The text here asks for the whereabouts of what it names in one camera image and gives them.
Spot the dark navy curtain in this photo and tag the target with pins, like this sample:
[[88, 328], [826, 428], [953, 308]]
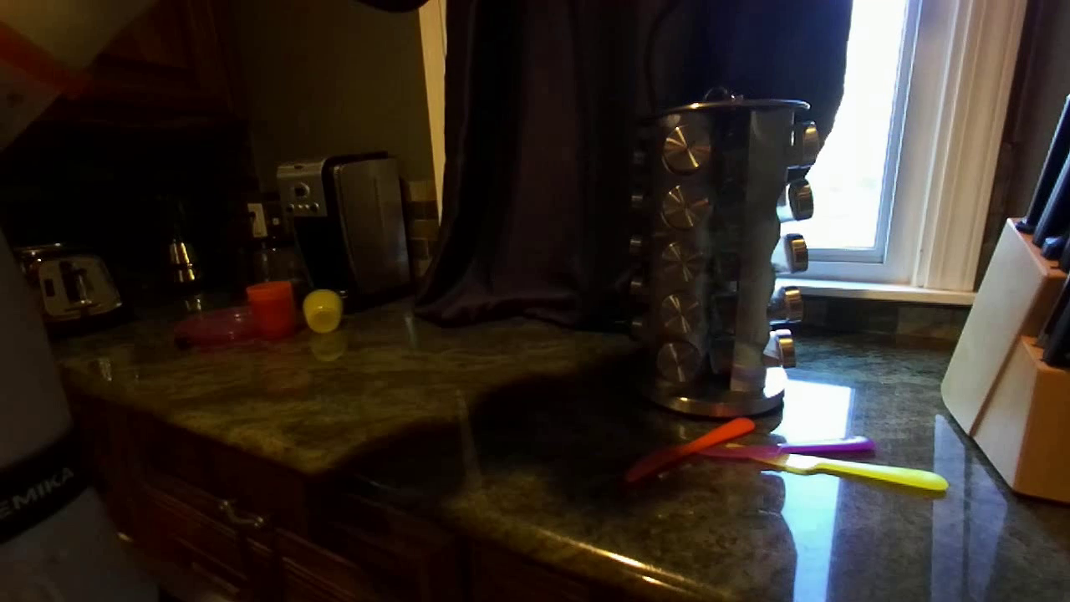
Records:
[[557, 169]]

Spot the steel rotating spice rack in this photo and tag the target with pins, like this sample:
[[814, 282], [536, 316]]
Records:
[[712, 254]]

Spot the silver black coffee maker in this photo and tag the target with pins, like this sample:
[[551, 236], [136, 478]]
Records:
[[350, 221]]

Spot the red plastic knife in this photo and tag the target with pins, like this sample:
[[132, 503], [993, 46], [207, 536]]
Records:
[[690, 448]]

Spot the yellow plastic cup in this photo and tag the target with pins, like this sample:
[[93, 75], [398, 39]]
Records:
[[322, 308]]

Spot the red plastic cup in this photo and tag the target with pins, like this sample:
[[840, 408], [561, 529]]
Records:
[[272, 308]]

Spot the bottle with white label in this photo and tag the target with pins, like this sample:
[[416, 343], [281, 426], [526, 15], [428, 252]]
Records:
[[261, 245]]

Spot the red plastic plate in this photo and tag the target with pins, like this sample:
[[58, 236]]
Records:
[[212, 328]]

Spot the dark wood cabinet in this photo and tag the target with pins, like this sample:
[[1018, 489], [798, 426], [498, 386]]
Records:
[[290, 536]]

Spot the dark glass bottle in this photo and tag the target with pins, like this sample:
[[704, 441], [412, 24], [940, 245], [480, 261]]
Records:
[[185, 261]]

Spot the silver toaster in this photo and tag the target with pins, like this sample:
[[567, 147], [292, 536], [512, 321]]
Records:
[[73, 285]]

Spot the light wooden knife block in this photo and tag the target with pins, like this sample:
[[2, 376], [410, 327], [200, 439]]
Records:
[[1004, 355]]

